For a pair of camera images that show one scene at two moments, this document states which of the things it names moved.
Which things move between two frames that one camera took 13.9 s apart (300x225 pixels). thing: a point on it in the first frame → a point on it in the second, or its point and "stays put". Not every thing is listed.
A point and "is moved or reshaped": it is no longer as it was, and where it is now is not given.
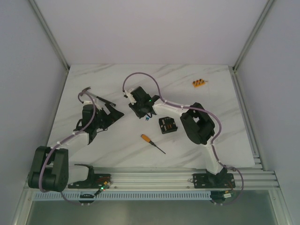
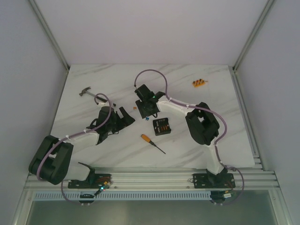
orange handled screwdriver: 146,138 stays put
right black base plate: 220,180 stays put
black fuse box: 167,125 is moved or reshaped
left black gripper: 108,115 → 119,118
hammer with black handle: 85,91 stays put
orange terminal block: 198,83 stays put
